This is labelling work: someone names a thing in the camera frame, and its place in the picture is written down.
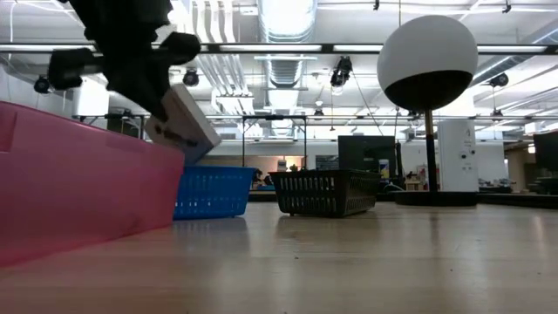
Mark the black plastic basket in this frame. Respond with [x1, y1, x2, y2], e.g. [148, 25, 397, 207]
[268, 168, 383, 219]

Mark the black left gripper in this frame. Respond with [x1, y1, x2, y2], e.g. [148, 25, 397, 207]
[47, 24, 202, 124]

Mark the pink plastic bin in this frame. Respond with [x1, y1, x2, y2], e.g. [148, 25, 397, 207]
[0, 100, 186, 268]

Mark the black ceiling camera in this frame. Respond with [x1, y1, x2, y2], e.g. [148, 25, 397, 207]
[33, 74, 52, 95]
[330, 56, 353, 88]
[488, 72, 510, 89]
[182, 68, 201, 87]

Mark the white pillar cabinet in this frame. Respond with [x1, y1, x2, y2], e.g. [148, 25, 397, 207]
[437, 119, 480, 194]

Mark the white black globe lamp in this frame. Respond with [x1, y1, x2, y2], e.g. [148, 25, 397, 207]
[377, 15, 480, 208]

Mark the black computer monitor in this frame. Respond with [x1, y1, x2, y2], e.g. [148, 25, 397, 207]
[533, 130, 558, 195]
[337, 135, 397, 179]

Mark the blue plastic basket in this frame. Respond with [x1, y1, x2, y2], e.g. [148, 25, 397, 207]
[173, 164, 257, 222]

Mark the white card reader box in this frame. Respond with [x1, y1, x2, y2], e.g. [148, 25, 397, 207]
[145, 83, 222, 166]

